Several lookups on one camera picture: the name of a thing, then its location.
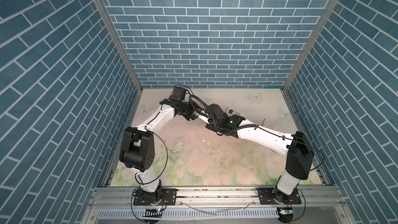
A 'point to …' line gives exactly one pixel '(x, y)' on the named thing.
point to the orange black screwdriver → (264, 120)
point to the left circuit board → (155, 213)
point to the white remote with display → (230, 112)
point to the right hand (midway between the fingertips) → (208, 113)
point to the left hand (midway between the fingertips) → (204, 109)
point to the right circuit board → (286, 212)
